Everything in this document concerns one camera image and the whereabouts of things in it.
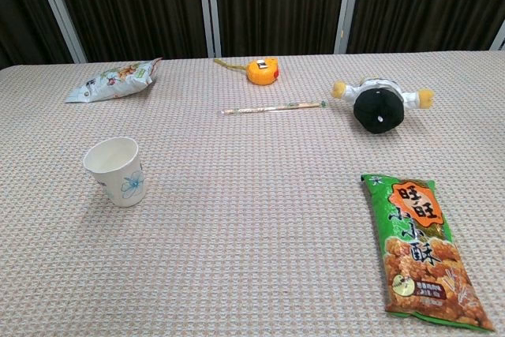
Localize white paper cup blue flower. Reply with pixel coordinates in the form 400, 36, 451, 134
82, 137, 148, 208

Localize orange tape measure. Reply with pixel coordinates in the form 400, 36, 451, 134
214, 57, 281, 86

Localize wrapped wooden chopsticks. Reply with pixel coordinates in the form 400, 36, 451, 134
220, 101, 327, 116

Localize dark brown curtain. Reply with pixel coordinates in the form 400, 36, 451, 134
0, 0, 505, 71

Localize green rice cracker snack bag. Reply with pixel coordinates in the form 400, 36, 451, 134
360, 173, 496, 333

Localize white screen frame post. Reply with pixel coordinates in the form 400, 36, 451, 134
30, 0, 88, 64
488, 21, 505, 52
334, 0, 364, 55
196, 0, 223, 58

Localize woven checkered tablecloth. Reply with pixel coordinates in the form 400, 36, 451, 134
0, 51, 505, 337

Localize black and white plush toy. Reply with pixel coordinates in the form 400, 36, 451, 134
331, 77, 436, 136

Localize white snack bag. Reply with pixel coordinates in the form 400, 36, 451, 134
65, 58, 163, 104

